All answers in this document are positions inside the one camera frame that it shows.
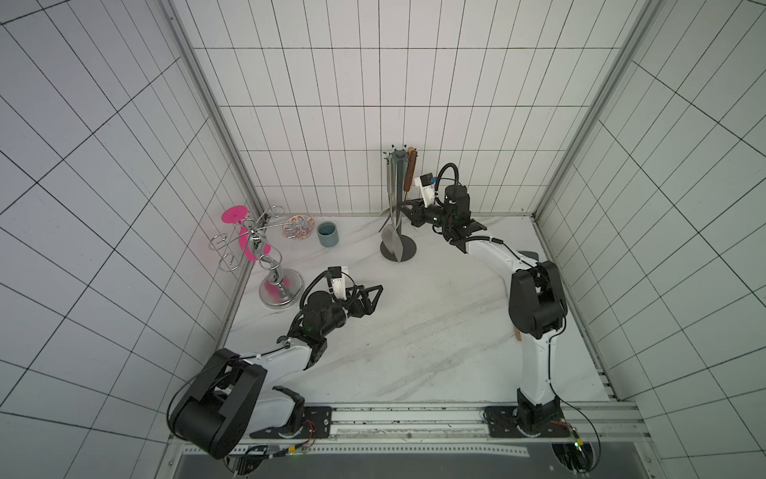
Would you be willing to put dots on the cream utensil dark wood handle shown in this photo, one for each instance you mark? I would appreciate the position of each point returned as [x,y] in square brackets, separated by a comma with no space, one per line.
[404,160]

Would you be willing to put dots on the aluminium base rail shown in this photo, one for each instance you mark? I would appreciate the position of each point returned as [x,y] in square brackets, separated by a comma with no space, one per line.
[446,427]

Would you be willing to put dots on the grey utensil rack stand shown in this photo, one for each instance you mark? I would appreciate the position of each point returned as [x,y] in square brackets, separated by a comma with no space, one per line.
[387,237]

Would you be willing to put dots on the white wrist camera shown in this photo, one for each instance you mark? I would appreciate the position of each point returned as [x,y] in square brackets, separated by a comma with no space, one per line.
[336,279]
[427,186]

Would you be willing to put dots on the chrome wine glass holder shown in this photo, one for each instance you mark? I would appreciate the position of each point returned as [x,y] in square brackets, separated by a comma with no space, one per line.
[282,286]

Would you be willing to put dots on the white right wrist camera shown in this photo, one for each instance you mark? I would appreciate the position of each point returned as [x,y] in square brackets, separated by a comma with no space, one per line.
[427,186]

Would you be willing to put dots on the grey spatula mint handle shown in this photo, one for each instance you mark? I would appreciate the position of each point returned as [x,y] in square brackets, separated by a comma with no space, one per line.
[529,256]

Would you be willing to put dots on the pink plastic wine glass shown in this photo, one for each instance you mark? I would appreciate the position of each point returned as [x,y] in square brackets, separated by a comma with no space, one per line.
[249,239]

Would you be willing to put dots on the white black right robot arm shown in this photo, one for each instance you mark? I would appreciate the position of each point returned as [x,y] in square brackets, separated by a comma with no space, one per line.
[537,305]

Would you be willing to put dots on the grey metal hanging utensil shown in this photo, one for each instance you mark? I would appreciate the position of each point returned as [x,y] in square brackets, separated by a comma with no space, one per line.
[390,189]

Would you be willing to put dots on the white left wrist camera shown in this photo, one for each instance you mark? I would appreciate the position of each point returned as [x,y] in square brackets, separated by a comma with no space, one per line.
[336,279]

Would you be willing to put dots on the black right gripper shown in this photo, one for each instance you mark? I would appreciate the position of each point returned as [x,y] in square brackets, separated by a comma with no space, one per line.
[427,215]

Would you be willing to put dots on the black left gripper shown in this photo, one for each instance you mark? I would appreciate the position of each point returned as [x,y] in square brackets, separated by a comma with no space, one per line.
[354,302]

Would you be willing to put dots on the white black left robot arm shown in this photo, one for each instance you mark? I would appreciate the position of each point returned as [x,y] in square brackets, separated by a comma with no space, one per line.
[236,395]

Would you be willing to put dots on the teal ceramic cup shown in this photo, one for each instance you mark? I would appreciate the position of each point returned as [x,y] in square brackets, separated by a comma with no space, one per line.
[328,234]

